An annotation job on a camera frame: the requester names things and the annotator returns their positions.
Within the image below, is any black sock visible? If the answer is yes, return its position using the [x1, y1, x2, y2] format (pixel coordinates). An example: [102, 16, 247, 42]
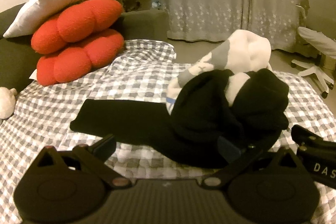
[171, 68, 290, 140]
[70, 99, 280, 169]

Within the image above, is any dark green sofa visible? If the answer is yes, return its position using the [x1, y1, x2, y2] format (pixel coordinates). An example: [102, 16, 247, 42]
[0, 4, 168, 98]

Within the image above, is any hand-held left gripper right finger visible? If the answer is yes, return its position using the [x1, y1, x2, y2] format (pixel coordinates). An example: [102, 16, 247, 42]
[202, 136, 298, 190]

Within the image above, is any white pillow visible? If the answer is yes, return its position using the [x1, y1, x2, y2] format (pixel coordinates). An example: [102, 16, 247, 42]
[3, 0, 114, 39]

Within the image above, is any white grey patterned sock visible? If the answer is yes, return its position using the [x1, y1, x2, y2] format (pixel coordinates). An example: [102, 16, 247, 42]
[167, 29, 272, 114]

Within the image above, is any grey checkered blanket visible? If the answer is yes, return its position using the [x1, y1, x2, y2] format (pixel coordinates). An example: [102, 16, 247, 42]
[0, 39, 336, 224]

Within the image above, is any white office chair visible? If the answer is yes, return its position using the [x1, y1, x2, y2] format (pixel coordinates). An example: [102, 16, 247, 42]
[290, 0, 336, 99]

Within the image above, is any white plush toy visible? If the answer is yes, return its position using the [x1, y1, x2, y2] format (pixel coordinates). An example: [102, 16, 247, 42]
[0, 87, 18, 119]

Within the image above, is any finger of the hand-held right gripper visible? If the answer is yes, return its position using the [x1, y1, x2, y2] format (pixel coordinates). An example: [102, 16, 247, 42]
[291, 124, 336, 151]

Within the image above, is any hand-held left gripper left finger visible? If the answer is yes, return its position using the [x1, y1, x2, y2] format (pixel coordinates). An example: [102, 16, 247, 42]
[35, 134, 132, 190]

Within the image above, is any red lobed cushion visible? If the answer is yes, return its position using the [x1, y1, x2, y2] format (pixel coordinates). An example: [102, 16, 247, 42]
[36, 29, 125, 86]
[31, 0, 124, 55]

